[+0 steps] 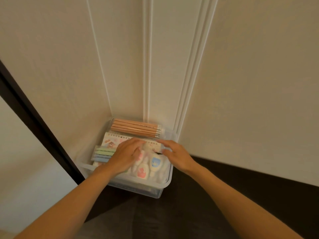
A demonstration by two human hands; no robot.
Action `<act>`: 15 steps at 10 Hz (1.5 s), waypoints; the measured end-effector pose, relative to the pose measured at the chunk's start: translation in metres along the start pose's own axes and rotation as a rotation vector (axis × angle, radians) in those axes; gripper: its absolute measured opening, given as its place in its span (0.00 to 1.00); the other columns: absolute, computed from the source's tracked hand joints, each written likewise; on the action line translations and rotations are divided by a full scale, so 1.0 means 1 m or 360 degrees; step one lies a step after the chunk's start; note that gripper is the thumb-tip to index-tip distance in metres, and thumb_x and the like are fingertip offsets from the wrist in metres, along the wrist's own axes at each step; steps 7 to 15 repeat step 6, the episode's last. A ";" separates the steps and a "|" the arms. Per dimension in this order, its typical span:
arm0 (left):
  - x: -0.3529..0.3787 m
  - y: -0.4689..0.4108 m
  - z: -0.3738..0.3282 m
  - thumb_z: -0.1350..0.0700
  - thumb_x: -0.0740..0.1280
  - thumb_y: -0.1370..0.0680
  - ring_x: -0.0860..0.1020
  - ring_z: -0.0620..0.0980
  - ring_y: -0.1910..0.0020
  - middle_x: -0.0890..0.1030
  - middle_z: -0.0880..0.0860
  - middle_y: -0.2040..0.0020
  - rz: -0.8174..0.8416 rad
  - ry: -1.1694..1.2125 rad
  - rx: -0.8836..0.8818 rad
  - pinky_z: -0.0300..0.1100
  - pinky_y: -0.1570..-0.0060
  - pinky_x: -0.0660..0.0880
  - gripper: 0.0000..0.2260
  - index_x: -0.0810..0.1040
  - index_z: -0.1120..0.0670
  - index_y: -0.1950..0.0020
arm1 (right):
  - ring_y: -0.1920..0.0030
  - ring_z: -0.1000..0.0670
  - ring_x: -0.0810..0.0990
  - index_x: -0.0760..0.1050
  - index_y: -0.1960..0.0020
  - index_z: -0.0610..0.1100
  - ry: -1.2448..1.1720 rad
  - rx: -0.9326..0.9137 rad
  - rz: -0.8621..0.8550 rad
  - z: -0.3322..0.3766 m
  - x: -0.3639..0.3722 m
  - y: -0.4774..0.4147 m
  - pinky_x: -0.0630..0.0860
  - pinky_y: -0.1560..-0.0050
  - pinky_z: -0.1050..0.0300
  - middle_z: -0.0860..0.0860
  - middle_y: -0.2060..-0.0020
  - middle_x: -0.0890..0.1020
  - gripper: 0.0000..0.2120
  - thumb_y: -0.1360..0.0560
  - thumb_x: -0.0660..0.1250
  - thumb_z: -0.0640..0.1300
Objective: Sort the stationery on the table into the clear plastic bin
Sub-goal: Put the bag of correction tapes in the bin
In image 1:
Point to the person's left hand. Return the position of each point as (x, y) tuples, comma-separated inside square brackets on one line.
[(124, 156)]

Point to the person's right hand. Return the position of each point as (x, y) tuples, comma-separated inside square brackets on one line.
[(178, 155)]

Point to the green highlighter stick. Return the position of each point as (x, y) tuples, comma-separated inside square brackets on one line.
[(104, 153), (106, 149)]

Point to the translucent plastic sheet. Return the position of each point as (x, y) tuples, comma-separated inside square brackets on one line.
[(163, 171)]

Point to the white blue correction tape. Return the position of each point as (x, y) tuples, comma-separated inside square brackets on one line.
[(155, 163)]

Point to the small clear plastic sleeve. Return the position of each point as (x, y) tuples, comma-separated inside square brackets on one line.
[(96, 155)]

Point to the bundle of wooden pencils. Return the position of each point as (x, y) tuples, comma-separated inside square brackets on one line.
[(134, 128)]

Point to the clear plastic storage bin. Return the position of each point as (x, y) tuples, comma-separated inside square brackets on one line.
[(164, 186)]

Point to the person's left forearm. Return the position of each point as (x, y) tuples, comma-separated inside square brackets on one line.
[(62, 209)]

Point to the person's right forearm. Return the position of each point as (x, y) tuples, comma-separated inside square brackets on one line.
[(244, 204)]

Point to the black framed panel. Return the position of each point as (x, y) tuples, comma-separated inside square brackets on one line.
[(35, 126)]

